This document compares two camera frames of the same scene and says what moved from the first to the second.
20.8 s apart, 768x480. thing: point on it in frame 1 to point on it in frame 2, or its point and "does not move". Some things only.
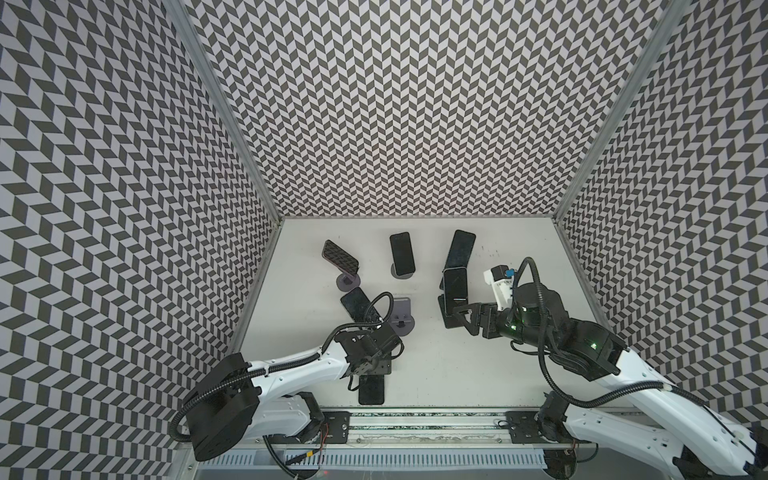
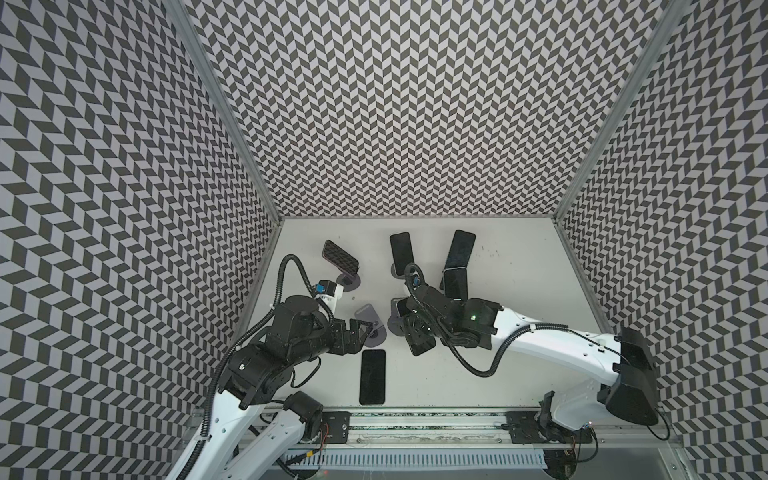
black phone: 460,250 does not move
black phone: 403,253 does not move
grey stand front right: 402,320 does not move
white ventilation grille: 384,460 does not move
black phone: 355,303 to 418,337
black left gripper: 384,365 to 354,345
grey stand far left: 346,282 does not move
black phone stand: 371,389 does not move
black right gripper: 487,312 to 412,329
